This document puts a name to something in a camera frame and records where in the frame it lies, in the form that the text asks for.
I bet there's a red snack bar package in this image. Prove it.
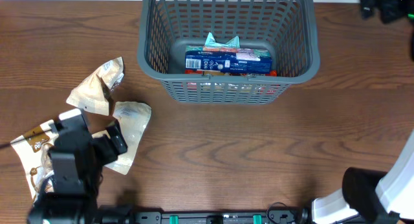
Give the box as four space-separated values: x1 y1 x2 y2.
184 69 277 91

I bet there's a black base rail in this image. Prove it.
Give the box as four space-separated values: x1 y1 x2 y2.
135 207 313 224

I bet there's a blue tissue pack box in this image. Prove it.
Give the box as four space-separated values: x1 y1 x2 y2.
184 45 273 74

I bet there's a beige crumpled pouch upper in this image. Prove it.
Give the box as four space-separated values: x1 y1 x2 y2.
66 56 124 116

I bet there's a white brown treat pouch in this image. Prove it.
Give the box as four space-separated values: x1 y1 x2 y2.
10 107 88 202

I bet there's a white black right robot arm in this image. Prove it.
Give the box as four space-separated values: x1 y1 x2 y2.
296 0 413 224

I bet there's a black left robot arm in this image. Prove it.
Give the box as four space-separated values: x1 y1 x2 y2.
27 115 135 224

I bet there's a teal snack wrapper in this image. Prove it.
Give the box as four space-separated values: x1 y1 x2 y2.
204 32 241 49

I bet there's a beige clear pouch middle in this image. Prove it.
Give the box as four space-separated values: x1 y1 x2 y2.
105 102 152 175

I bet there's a grey plastic lattice basket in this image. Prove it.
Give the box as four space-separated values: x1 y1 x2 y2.
137 0 321 104

